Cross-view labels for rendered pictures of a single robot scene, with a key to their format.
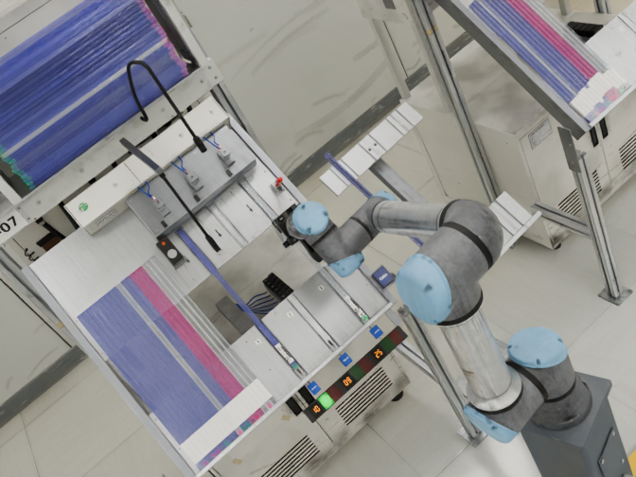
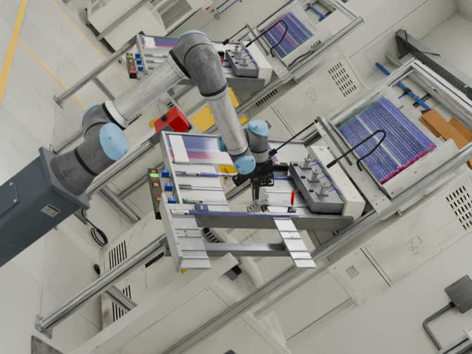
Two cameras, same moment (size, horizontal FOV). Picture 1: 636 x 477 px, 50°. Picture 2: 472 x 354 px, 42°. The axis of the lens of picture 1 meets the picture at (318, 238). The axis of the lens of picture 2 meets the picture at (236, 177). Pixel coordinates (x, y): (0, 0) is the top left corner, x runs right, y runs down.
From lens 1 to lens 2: 245 cm
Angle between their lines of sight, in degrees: 71
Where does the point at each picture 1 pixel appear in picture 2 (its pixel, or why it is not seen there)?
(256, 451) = (141, 235)
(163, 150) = (339, 177)
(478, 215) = (213, 53)
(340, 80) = not seen: outside the picture
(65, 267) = (294, 149)
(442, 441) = not seen: hidden behind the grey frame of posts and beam
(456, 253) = (203, 38)
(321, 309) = (204, 193)
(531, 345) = (119, 134)
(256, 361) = (197, 167)
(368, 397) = (119, 311)
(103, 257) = (291, 158)
